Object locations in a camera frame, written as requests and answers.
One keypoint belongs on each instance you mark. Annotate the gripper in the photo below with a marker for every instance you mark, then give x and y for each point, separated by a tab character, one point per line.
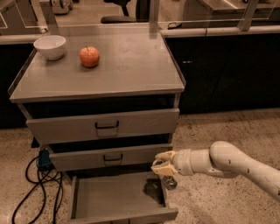
183	162

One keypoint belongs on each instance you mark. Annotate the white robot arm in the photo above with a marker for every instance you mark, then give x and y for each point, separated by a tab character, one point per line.
221	160

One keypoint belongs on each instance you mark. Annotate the grey middle drawer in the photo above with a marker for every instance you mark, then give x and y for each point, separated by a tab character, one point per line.
90	159

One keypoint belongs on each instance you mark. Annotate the grey open bottom drawer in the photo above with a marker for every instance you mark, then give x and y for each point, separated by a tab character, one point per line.
119	195

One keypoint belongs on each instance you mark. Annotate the grey drawer cabinet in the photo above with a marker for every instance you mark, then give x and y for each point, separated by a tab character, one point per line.
135	73

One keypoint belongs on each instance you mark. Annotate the grey top drawer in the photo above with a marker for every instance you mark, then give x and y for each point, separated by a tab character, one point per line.
69	129

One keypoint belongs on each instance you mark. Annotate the black counter cabinets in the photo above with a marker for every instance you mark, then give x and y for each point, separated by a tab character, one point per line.
228	72

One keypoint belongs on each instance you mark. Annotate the blue power box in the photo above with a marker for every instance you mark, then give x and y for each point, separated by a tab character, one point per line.
44	163

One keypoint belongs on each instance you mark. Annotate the red apple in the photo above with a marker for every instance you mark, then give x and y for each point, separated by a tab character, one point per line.
89	56

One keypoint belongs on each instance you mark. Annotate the black office chair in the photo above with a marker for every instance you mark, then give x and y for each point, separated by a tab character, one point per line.
142	12

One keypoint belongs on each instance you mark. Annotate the white ceramic bowl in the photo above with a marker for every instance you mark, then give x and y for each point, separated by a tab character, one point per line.
52	47

